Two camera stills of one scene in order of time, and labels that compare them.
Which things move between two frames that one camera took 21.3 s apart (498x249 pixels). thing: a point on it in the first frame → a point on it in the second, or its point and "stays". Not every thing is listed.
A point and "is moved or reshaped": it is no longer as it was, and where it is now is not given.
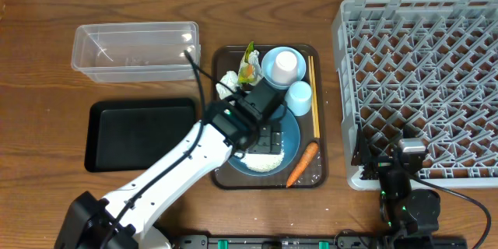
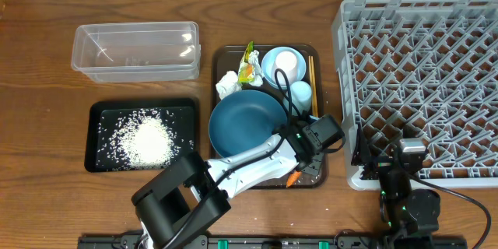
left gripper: x=267 y=138 → x=310 y=163
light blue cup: x=298 y=97 stays
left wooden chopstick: x=313 y=94 stays
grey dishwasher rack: x=423 y=68 stays
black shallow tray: x=130 y=134 stays
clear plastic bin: x=136 y=52 stays
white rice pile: x=262 y=163 is moved or reshaped
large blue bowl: x=290 y=138 is moved or reshaped
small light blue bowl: x=282 y=66 stays
